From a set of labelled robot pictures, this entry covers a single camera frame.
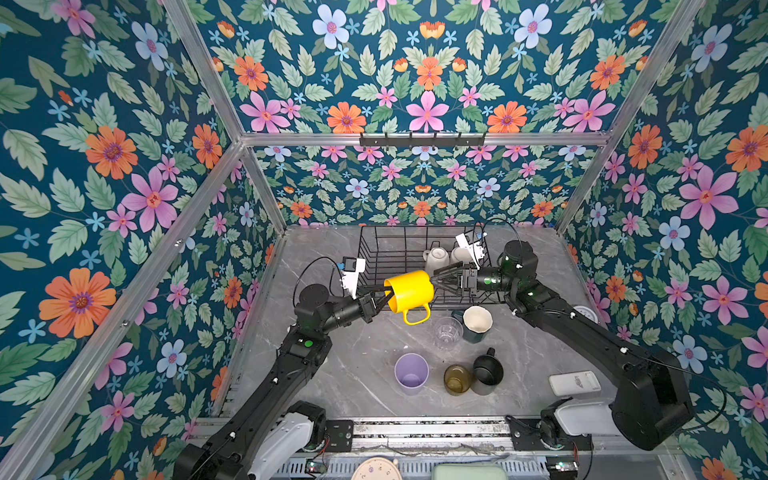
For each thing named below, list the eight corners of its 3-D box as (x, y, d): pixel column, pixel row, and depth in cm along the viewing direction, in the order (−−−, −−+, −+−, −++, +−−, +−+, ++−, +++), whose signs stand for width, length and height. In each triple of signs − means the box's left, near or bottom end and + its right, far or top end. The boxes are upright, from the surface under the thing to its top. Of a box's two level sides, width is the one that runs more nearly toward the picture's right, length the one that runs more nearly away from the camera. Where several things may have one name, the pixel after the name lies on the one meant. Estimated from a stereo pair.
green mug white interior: (464, 347, 88) (469, 335, 81) (453, 323, 93) (457, 309, 86) (491, 339, 90) (498, 326, 83) (479, 315, 95) (485, 301, 88)
